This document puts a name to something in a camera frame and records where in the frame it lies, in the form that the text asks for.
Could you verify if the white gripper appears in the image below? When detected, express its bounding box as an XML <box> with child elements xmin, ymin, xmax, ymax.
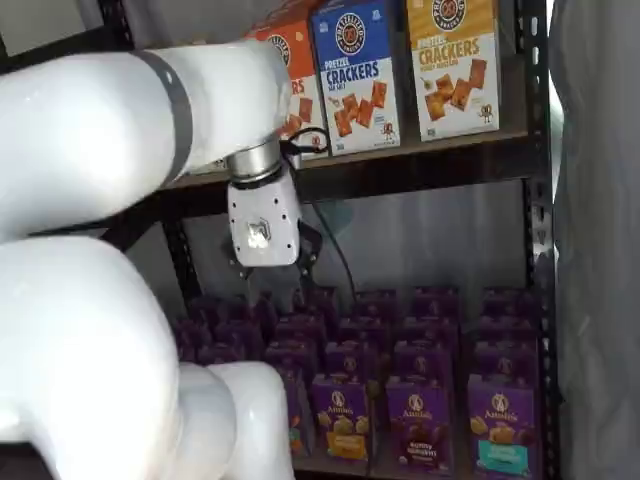
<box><xmin>221</xmin><ymin>170</ymin><xmax>324</xmax><ymax>302</ymax></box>

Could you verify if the purple Annie's box brown patch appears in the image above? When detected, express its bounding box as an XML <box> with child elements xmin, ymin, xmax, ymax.
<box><xmin>384</xmin><ymin>374</ymin><xmax>456</xmax><ymax>479</ymax></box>

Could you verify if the purple Annie's snack box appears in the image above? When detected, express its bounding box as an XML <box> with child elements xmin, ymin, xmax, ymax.
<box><xmin>477</xmin><ymin>312</ymin><xmax>539</xmax><ymax>346</ymax></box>
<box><xmin>264</xmin><ymin>339</ymin><xmax>321</xmax><ymax>376</ymax></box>
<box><xmin>323</xmin><ymin>339</ymin><xmax>381</xmax><ymax>381</ymax></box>
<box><xmin>482</xmin><ymin>285</ymin><xmax>541</xmax><ymax>319</ymax></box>
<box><xmin>392</xmin><ymin>339</ymin><xmax>459</xmax><ymax>384</ymax></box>
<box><xmin>239</xmin><ymin>294</ymin><xmax>279</xmax><ymax>326</ymax></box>
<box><xmin>472</xmin><ymin>339</ymin><xmax>539</xmax><ymax>379</ymax></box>
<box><xmin>274</xmin><ymin>312</ymin><xmax>329</xmax><ymax>346</ymax></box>
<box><xmin>304</xmin><ymin>285</ymin><xmax>341</xmax><ymax>319</ymax></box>
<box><xmin>174</xmin><ymin>319</ymin><xmax>211</xmax><ymax>361</ymax></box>
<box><xmin>197</xmin><ymin>342</ymin><xmax>249</xmax><ymax>364</ymax></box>
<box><xmin>352</xmin><ymin>288</ymin><xmax>401</xmax><ymax>321</ymax></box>
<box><xmin>410</xmin><ymin>285</ymin><xmax>460</xmax><ymax>319</ymax></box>
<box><xmin>397</xmin><ymin>314</ymin><xmax>459</xmax><ymax>346</ymax></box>
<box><xmin>214</xmin><ymin>319</ymin><xmax>266</xmax><ymax>351</ymax></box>
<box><xmin>337</xmin><ymin>314</ymin><xmax>394</xmax><ymax>346</ymax></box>

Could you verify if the purple Annie's box green patch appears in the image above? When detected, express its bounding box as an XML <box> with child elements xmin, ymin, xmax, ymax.
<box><xmin>279</xmin><ymin>367</ymin><xmax>314</xmax><ymax>459</ymax></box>

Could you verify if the orange cheddar pretzel crackers box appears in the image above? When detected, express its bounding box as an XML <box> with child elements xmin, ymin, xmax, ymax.
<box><xmin>243</xmin><ymin>19</ymin><xmax>331</xmax><ymax>161</ymax></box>

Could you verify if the purple Annie's box yellow patch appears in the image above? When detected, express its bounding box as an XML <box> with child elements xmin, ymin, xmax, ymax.
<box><xmin>310</xmin><ymin>373</ymin><xmax>374</xmax><ymax>464</ymax></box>

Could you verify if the blue sea salt crackers box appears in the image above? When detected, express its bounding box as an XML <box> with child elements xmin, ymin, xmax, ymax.
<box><xmin>309</xmin><ymin>0</ymin><xmax>402</xmax><ymax>155</ymax></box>

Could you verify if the yellow honey mustard crackers box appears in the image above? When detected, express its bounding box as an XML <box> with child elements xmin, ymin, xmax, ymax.
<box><xmin>405</xmin><ymin>0</ymin><xmax>501</xmax><ymax>143</ymax></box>

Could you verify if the purple Annie's box teal patch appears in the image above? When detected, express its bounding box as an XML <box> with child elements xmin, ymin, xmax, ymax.
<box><xmin>467</xmin><ymin>372</ymin><xmax>544</xmax><ymax>476</ymax></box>

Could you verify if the black framed grey panel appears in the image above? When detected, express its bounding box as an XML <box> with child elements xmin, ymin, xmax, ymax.
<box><xmin>0</xmin><ymin>0</ymin><xmax>109</xmax><ymax>59</ymax></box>

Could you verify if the thin black cable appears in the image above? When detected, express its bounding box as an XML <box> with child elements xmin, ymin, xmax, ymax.
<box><xmin>299</xmin><ymin>198</ymin><xmax>359</xmax><ymax>304</ymax></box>

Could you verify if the black looped gripper cable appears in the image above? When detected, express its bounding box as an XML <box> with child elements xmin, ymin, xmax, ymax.
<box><xmin>278</xmin><ymin>127</ymin><xmax>330</xmax><ymax>157</ymax></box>

